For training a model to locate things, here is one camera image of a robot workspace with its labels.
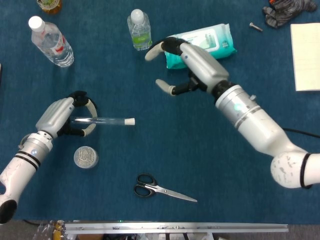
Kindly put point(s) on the amber tea bottle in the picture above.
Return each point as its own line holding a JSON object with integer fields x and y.
{"x": 50, "y": 6}

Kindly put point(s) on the aluminium rail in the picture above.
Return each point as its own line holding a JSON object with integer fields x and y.
{"x": 175, "y": 227}

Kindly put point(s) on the small clear green-label bottle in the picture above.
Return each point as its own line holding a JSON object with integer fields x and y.
{"x": 140, "y": 32}

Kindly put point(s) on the large clear red-label water bottle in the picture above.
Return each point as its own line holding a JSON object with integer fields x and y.
{"x": 53, "y": 45}

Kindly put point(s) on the round clear jar of screws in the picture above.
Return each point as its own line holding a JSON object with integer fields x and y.
{"x": 86, "y": 157}

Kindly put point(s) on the white rubber stopper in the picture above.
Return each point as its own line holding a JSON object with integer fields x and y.
{"x": 130, "y": 121}

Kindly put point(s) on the grey black work glove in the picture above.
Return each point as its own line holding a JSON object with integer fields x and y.
{"x": 282, "y": 12}

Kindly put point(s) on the white orange book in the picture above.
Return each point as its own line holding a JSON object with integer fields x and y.
{"x": 307, "y": 57}

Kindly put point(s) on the metal bolt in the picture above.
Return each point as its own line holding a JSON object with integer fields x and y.
{"x": 255, "y": 26}

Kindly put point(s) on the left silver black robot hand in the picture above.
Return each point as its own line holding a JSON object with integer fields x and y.
{"x": 55, "y": 115}

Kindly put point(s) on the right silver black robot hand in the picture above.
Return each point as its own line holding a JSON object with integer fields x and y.
{"x": 205, "y": 67}

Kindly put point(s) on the crumpled clear plastic bag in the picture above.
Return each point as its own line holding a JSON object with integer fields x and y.
{"x": 47, "y": 231}

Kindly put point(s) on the green wet wipes pack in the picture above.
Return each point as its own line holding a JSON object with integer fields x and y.
{"x": 226, "y": 50}

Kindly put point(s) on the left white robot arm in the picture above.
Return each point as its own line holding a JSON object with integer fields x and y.
{"x": 22, "y": 162}

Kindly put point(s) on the teal table cloth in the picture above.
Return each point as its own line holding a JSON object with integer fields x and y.
{"x": 160, "y": 155}

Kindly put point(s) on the clear glass test tube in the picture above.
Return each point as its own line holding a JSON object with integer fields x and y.
{"x": 110, "y": 121}

